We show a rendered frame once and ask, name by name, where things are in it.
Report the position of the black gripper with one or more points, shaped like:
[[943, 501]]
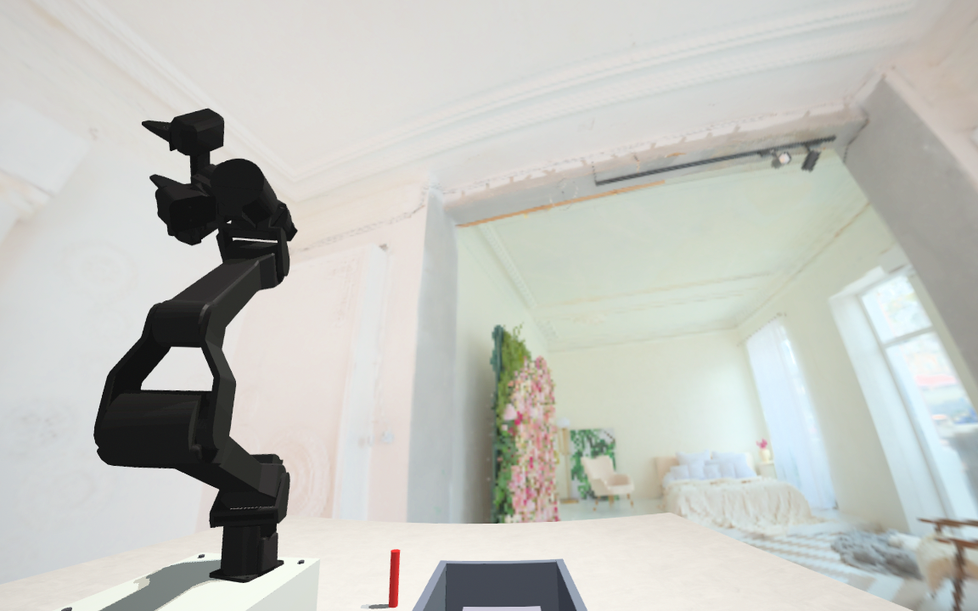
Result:
[[195, 134]]

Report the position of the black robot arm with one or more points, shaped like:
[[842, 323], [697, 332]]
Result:
[[189, 430]]

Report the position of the red peg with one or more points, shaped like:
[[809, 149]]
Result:
[[394, 582]]

